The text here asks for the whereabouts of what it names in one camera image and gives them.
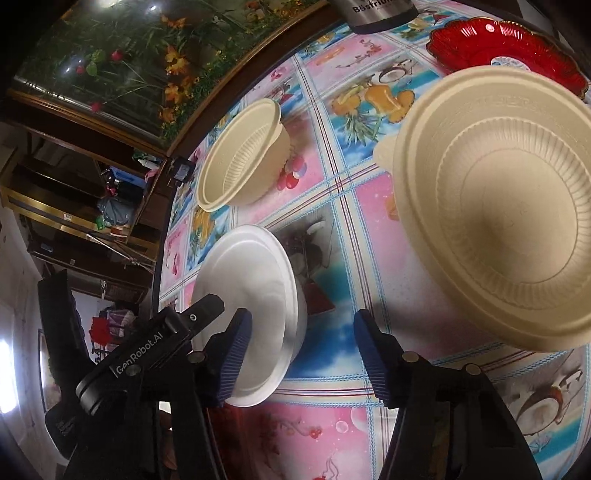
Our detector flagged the small black cup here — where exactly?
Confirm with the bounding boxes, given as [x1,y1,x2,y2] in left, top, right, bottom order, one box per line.
[172,157,195,182]

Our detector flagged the white disposable plate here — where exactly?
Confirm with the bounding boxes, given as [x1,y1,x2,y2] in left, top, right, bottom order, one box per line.
[191,224,309,408]

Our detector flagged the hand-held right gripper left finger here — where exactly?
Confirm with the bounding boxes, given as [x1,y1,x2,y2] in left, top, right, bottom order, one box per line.
[65,308,254,480]

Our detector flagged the printed fruit tablecloth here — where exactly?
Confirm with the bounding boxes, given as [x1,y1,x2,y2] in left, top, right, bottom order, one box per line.
[159,18,591,480]

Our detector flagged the wooden cabinet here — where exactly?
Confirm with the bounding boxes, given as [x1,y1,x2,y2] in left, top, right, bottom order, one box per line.
[0,0,345,301]

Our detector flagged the stainless steel thermos kettle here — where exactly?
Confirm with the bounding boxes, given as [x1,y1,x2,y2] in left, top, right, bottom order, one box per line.
[329,0,419,35]

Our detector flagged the cream disposable bowl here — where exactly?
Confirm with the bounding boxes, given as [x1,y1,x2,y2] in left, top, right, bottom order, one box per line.
[373,65,591,354]
[196,98,296,213]

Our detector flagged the aquarium with artificial flowers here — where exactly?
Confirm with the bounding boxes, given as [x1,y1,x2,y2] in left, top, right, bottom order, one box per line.
[14,0,324,144]

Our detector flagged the grey-blue bag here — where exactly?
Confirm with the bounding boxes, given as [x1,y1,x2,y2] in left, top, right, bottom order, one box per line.
[99,196,139,227]

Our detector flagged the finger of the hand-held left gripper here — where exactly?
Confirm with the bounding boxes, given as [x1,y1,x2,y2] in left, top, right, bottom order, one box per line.
[75,295,225,415]

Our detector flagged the red scalloped plastic plate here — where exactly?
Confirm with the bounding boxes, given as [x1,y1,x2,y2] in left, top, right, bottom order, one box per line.
[426,17,589,100]

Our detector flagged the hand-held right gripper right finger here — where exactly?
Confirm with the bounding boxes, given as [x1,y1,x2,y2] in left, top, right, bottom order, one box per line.
[353,308,543,480]

